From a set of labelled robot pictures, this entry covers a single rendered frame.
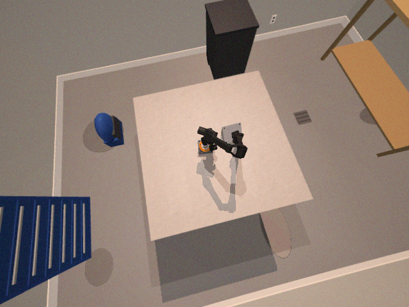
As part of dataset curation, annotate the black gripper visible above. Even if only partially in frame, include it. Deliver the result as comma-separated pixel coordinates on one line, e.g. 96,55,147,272
209,143,217,151

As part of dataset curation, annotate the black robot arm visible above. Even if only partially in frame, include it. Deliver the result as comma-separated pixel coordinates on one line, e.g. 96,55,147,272
197,126,248,159

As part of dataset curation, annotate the orange round plate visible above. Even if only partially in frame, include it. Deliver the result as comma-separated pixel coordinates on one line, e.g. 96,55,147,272
199,142,210,152

